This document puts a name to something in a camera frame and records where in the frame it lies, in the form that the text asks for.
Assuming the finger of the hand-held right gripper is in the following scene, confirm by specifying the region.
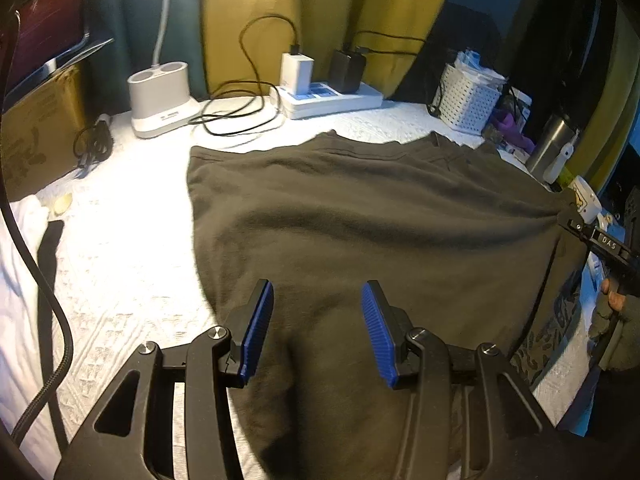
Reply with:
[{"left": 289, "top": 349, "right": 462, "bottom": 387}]
[{"left": 556, "top": 211, "right": 598, "bottom": 246}]

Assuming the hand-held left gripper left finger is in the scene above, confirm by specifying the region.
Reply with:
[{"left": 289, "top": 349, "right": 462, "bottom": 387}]
[{"left": 52, "top": 278, "right": 275, "bottom": 480}]

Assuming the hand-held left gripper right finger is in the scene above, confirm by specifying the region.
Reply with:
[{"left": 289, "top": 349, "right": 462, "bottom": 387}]
[{"left": 361, "top": 280, "right": 556, "bottom": 480}]

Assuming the dark brown t-shirt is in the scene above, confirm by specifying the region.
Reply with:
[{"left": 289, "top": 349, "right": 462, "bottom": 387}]
[{"left": 186, "top": 129, "right": 593, "bottom": 480}]

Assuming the person's right hand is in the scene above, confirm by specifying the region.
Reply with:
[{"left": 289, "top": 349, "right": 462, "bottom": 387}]
[{"left": 588, "top": 277, "right": 640, "bottom": 371}]

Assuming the white mug with bear print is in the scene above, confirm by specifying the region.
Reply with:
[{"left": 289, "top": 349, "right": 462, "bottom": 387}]
[{"left": 567, "top": 175, "right": 608, "bottom": 225}]

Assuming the stainless steel tumbler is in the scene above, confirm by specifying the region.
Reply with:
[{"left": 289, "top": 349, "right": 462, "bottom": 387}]
[{"left": 525, "top": 114, "right": 581, "bottom": 183}]

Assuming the purple cloth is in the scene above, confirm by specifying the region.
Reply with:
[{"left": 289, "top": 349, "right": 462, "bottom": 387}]
[{"left": 492, "top": 110, "right": 536, "bottom": 153}]

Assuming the yellow curtain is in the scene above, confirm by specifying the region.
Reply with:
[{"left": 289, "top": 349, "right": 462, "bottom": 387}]
[
  {"left": 202, "top": 0, "right": 461, "bottom": 103},
  {"left": 570, "top": 10, "right": 640, "bottom": 196}
]

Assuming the white plastic basket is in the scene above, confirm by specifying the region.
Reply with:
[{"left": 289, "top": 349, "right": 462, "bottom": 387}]
[{"left": 439, "top": 62, "right": 503, "bottom": 136}]

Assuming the blue white plastic bag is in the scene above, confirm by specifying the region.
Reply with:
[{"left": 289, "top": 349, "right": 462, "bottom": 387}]
[{"left": 452, "top": 49, "right": 508, "bottom": 86}]

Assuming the dark glass window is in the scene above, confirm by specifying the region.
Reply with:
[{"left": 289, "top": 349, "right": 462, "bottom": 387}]
[{"left": 400, "top": 0, "right": 616, "bottom": 106}]

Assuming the small beige object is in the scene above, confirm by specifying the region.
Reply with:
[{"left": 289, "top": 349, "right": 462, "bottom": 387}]
[{"left": 47, "top": 194, "right": 75, "bottom": 218}]

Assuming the white power strip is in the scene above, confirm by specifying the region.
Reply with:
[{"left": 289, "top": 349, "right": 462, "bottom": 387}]
[{"left": 270, "top": 81, "right": 385, "bottom": 121}]

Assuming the white desk lamp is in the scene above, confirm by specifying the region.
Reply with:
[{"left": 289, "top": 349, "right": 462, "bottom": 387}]
[{"left": 126, "top": 0, "right": 203, "bottom": 140}]

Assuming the plain white cloth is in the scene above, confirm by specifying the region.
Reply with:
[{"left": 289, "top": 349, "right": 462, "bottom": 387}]
[{"left": 0, "top": 195, "right": 56, "bottom": 341}]

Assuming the white charger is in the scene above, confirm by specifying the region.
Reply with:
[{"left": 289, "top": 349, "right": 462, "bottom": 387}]
[{"left": 279, "top": 52, "right": 315, "bottom": 96}]

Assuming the black charger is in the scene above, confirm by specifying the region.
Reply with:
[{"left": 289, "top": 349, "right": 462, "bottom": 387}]
[{"left": 329, "top": 49, "right": 367, "bottom": 95}]

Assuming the brown cardboard box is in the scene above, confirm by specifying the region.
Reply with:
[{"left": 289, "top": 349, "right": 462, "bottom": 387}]
[{"left": 0, "top": 62, "right": 93, "bottom": 201}]

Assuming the grey tablet stand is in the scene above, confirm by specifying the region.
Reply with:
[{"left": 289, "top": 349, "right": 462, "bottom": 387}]
[{"left": 5, "top": 36, "right": 116, "bottom": 111}]

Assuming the teal curtain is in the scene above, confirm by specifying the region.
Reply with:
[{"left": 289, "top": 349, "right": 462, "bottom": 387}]
[{"left": 87, "top": 0, "right": 211, "bottom": 111}]

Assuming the tablet with red screen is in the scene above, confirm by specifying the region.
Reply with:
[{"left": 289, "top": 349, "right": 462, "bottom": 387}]
[{"left": 2, "top": 0, "right": 91, "bottom": 81}]

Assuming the thin black cable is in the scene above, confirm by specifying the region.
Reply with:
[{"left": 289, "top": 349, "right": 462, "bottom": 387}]
[{"left": 427, "top": 82, "right": 446, "bottom": 118}]

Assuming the black braided cable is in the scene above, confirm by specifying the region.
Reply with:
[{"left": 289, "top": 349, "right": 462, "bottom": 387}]
[{"left": 0, "top": 10, "right": 76, "bottom": 441}]

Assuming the black cable bundle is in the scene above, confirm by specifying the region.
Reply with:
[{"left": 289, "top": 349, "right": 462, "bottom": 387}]
[{"left": 72, "top": 115, "right": 116, "bottom": 168}]

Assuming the black charger cable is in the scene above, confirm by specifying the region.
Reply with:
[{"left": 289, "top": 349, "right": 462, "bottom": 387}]
[
  {"left": 189, "top": 15, "right": 303, "bottom": 140},
  {"left": 350, "top": 30, "right": 431, "bottom": 58}
]

